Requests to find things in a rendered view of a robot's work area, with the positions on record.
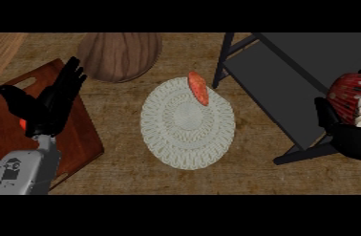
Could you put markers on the pale wooden object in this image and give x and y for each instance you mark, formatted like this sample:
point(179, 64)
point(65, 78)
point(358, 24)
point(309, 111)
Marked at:
point(7, 48)

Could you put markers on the white round woven placemat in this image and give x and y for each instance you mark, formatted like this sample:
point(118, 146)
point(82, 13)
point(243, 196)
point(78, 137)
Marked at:
point(187, 131)

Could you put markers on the small orange object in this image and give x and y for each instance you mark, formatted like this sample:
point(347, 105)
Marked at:
point(22, 124)

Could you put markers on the brown wooden bowl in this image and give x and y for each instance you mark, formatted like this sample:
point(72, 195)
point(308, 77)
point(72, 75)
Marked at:
point(119, 56)

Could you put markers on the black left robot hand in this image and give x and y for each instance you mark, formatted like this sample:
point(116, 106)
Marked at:
point(53, 106)

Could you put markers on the red-brown wooden cutting board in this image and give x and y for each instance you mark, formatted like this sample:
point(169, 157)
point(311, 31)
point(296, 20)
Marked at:
point(79, 138)

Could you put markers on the orange-red oval cupcake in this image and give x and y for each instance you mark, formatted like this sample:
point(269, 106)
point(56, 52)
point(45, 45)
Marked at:
point(199, 87)

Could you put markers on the red striped round object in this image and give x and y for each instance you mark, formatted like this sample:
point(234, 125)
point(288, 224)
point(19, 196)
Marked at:
point(344, 96)

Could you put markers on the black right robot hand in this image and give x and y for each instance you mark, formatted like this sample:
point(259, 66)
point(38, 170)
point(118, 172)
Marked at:
point(347, 141)

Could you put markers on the dark grey tiered shelf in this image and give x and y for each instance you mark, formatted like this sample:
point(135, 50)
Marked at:
point(277, 74)

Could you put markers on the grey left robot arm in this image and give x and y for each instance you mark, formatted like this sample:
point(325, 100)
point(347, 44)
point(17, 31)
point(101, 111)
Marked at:
point(28, 173)

